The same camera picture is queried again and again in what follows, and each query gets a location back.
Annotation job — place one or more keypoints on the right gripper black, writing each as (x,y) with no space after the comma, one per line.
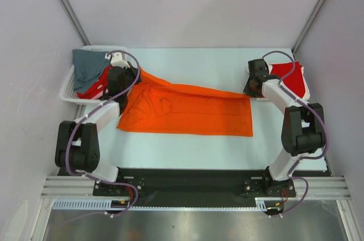
(250,88)

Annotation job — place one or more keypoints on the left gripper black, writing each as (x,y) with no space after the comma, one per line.
(132,70)

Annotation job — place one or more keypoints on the orange t shirt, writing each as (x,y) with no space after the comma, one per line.
(158,106)

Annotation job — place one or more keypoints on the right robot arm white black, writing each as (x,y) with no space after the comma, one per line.
(303,131)

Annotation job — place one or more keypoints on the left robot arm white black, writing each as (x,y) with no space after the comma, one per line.
(77,146)

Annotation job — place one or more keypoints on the red t shirt in basket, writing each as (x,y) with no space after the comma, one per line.
(97,89)

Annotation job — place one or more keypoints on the grey t shirt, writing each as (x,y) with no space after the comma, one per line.
(88,68)

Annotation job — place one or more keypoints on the folded red t shirt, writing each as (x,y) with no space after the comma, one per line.
(290,79)

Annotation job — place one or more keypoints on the white plastic basket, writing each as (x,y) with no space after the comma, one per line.
(67,92)

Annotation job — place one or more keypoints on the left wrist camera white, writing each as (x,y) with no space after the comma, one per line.
(117,60)

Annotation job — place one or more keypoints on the left corner aluminium post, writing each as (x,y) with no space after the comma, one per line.
(74,20)

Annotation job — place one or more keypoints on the corner aluminium post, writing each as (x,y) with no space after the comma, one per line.
(74,20)
(318,6)

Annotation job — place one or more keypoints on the right corner aluminium post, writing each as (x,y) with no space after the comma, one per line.
(318,6)

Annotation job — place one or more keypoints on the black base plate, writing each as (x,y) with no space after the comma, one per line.
(197,188)

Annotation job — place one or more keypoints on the aluminium rail frame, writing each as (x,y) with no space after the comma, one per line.
(319,188)

